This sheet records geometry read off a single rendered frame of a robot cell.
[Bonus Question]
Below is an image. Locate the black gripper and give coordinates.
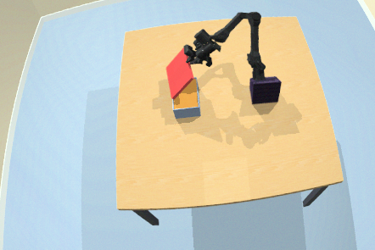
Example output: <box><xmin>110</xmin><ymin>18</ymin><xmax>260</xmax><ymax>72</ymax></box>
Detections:
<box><xmin>183</xmin><ymin>44</ymin><xmax>212</xmax><ymax>67</ymax></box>

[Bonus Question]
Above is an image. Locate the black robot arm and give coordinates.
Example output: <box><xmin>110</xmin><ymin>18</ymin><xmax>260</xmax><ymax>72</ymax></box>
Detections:
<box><xmin>193</xmin><ymin>12</ymin><xmax>266</xmax><ymax>81</ymax></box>

